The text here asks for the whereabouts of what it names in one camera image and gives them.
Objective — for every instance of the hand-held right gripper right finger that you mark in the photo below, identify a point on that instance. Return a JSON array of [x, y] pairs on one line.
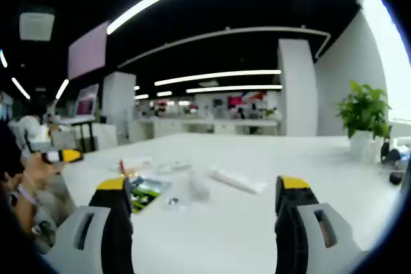
[[295, 222]]

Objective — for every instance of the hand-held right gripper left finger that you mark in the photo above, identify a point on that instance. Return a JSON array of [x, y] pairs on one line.
[[109, 229]]

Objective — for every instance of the green skincare sachet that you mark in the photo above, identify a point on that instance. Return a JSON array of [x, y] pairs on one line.
[[149, 192]]

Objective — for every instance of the small clear skincare sachet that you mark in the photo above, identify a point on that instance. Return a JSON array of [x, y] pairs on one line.
[[174, 202]]

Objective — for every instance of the white skincare box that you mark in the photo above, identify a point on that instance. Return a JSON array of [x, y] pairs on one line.
[[237, 180]]

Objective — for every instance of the clear skincare bottle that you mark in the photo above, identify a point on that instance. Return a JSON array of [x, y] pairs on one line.
[[199, 187]]

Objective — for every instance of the person's left hand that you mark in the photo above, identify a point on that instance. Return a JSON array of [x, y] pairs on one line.
[[40, 171]]

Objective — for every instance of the desk monitor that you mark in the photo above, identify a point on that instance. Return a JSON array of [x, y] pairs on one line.
[[87, 100]]

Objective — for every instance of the pink hanging screen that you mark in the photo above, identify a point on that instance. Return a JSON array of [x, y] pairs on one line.
[[87, 50]]

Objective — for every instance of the black round object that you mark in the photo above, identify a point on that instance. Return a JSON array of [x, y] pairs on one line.
[[396, 178]]

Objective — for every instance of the black and white device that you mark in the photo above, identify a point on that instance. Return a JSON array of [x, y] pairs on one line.
[[393, 152]]

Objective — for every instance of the potted green plant white pot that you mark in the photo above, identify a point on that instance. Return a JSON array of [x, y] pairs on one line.
[[364, 116]]

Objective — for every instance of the square ceiling air vent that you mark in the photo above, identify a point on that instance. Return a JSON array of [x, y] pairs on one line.
[[36, 27]]

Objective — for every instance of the long white counter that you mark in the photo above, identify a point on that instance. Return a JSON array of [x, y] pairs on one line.
[[199, 124]]

